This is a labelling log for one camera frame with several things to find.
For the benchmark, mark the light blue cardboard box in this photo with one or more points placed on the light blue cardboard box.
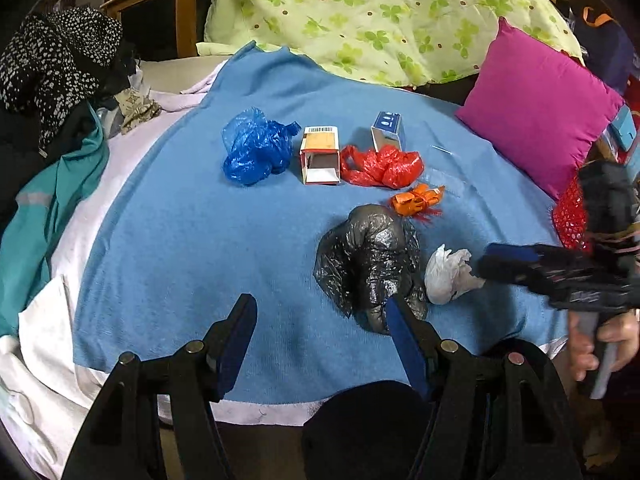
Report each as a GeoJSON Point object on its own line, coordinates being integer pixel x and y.
{"type": "Point", "coordinates": [623, 128]}

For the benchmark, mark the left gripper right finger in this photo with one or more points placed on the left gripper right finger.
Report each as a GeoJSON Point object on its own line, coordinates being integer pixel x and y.
{"type": "Point", "coordinates": [416, 343]}

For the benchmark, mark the red plastic bag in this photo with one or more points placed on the red plastic bag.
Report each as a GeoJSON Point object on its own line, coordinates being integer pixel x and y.
{"type": "Point", "coordinates": [388, 168]}

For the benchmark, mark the blue plastic bag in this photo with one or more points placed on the blue plastic bag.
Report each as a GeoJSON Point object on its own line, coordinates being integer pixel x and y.
{"type": "Point", "coordinates": [257, 147]}

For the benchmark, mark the black plastic bag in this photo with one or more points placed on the black plastic bag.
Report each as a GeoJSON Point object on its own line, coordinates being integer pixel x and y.
{"type": "Point", "coordinates": [366, 260]}

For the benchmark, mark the red plastic mesh basket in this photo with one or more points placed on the red plastic mesh basket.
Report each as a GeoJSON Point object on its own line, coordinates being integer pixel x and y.
{"type": "Point", "coordinates": [569, 218]}

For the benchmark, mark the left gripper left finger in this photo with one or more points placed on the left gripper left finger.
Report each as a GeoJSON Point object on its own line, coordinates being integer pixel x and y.
{"type": "Point", "coordinates": [227, 342]}

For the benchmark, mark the black white dotted garment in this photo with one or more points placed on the black white dotted garment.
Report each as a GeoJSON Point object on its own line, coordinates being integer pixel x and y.
{"type": "Point", "coordinates": [57, 60]}

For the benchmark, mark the orange white medicine box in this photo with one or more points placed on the orange white medicine box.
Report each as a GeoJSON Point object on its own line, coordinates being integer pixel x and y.
{"type": "Point", "coordinates": [320, 155]}

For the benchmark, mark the blue towel blanket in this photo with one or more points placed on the blue towel blanket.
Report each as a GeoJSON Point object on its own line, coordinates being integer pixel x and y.
{"type": "Point", "coordinates": [181, 242]}

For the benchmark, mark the blue white medicine box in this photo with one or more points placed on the blue white medicine box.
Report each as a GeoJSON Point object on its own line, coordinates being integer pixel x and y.
{"type": "Point", "coordinates": [386, 130]}

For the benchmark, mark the white plastic bag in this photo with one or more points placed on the white plastic bag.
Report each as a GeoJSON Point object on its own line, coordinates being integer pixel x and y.
{"type": "Point", "coordinates": [448, 275]}

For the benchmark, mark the magenta pillow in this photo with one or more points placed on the magenta pillow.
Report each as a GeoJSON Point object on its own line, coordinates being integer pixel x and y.
{"type": "Point", "coordinates": [538, 107]}

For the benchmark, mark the orange wrapper bundle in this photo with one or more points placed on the orange wrapper bundle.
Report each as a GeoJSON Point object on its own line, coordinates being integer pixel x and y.
{"type": "Point", "coordinates": [419, 203]}

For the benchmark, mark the teal jacket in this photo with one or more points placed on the teal jacket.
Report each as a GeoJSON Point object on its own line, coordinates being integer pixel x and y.
{"type": "Point", "coordinates": [44, 208]}

